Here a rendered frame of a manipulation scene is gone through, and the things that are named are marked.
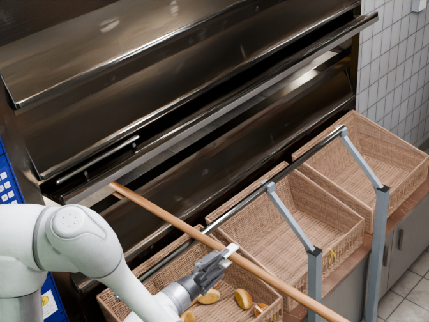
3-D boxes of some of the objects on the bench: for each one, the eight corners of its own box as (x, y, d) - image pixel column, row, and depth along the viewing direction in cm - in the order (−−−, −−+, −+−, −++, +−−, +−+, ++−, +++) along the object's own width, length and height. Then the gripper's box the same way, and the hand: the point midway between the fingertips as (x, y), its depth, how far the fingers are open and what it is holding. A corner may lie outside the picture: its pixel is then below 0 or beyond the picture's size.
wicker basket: (207, 261, 264) (201, 216, 248) (285, 202, 294) (283, 158, 278) (289, 315, 234) (287, 269, 218) (365, 243, 264) (369, 197, 248)
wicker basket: (106, 341, 232) (92, 295, 216) (205, 265, 262) (199, 220, 246) (184, 417, 201) (173, 370, 186) (286, 321, 231) (285, 275, 215)
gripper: (170, 268, 165) (225, 225, 178) (177, 305, 175) (230, 261, 188) (188, 280, 161) (243, 236, 174) (194, 317, 170) (246, 272, 183)
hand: (228, 255), depth 179 cm, fingers closed on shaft, 3 cm apart
